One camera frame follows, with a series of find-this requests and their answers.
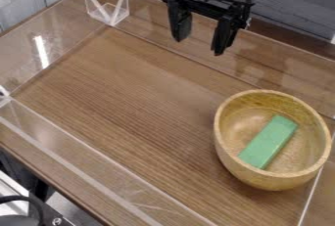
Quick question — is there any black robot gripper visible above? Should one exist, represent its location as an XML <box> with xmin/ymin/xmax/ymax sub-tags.
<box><xmin>164</xmin><ymin>0</ymin><xmax>254</xmax><ymax>56</ymax></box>

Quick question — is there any green rectangular block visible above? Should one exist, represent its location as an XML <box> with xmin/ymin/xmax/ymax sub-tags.
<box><xmin>239</xmin><ymin>115</ymin><xmax>299</xmax><ymax>169</ymax></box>

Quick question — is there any brown wooden bowl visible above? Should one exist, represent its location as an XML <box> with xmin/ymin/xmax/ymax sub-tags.
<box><xmin>213</xmin><ymin>90</ymin><xmax>333</xmax><ymax>191</ymax></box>

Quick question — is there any clear acrylic corner bracket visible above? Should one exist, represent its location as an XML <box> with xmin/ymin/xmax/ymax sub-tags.
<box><xmin>85</xmin><ymin>0</ymin><xmax>130</xmax><ymax>26</ymax></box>

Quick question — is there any clear acrylic tray wall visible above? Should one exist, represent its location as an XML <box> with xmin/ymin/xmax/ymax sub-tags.
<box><xmin>0</xmin><ymin>87</ymin><xmax>218</xmax><ymax>226</ymax></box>

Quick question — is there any black metal table bracket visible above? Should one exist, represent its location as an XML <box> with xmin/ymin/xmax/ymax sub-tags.
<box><xmin>29</xmin><ymin>193</ymin><xmax>79</xmax><ymax>226</ymax></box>

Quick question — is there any black cable under table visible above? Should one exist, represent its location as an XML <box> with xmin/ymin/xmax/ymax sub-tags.
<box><xmin>0</xmin><ymin>194</ymin><xmax>47</xmax><ymax>226</ymax></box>

